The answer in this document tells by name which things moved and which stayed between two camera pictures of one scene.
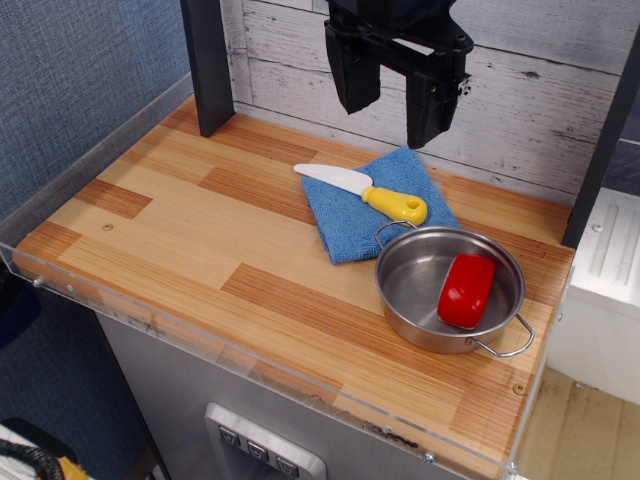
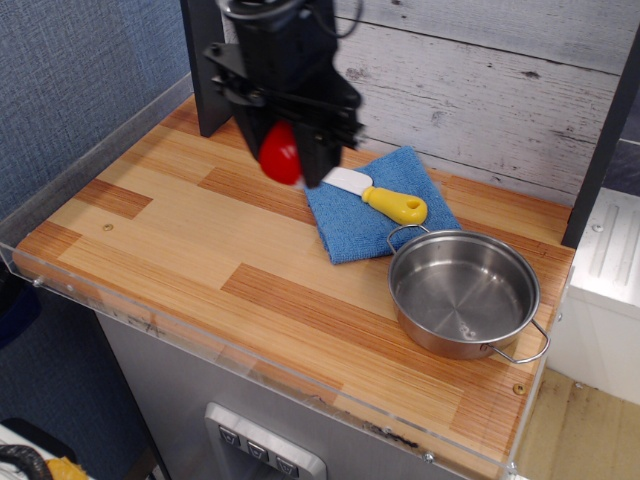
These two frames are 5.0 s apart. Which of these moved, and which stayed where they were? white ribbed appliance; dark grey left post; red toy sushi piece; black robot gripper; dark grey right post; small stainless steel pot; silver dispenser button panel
Moved: small stainless steel pot; black robot gripper; red toy sushi piece
Stayed: white ribbed appliance; dark grey right post; dark grey left post; silver dispenser button panel
